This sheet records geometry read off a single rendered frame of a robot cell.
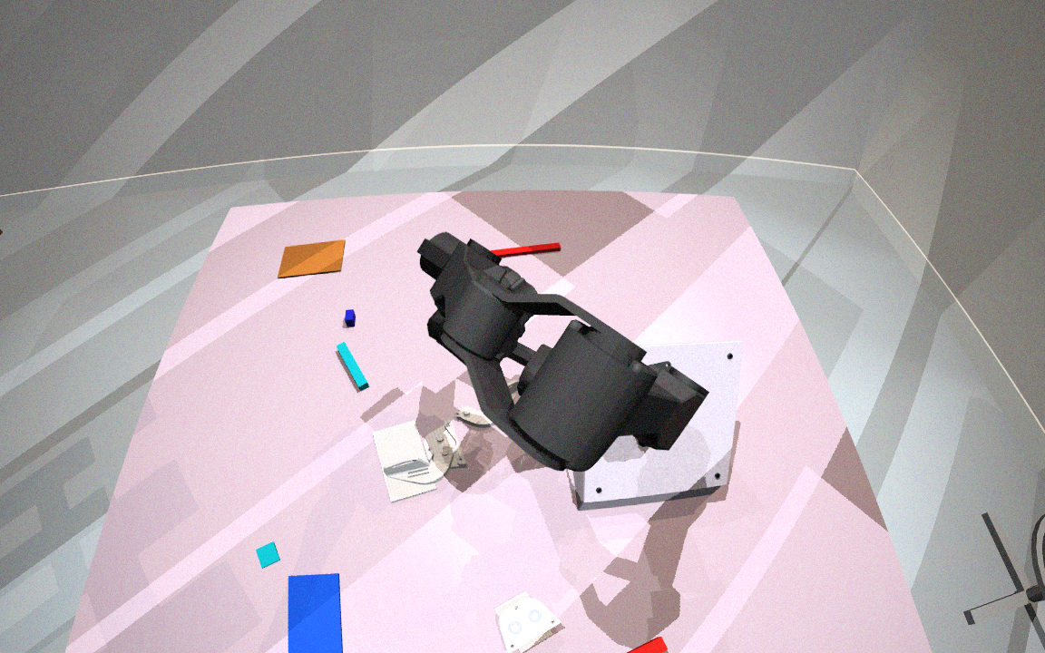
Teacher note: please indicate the small cyan flat square plate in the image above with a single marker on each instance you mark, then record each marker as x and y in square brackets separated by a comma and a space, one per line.
[268, 554]

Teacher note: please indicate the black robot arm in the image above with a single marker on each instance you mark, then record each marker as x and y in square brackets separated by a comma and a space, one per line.
[591, 388]

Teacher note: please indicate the cyan rectangular bar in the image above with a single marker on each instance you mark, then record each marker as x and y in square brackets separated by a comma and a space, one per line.
[350, 362]

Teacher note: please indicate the orange flat plate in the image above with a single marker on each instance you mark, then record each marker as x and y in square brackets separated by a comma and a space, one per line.
[312, 259]

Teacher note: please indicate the blue flat plate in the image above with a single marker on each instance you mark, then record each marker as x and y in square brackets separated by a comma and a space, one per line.
[314, 614]

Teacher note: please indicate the red rectangular block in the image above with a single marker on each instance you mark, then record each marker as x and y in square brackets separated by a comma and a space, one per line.
[657, 645]

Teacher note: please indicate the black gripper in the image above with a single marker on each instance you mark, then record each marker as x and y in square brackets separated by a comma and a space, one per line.
[523, 355]

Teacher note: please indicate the red flat bar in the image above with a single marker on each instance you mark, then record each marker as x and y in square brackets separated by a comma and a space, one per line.
[529, 250]

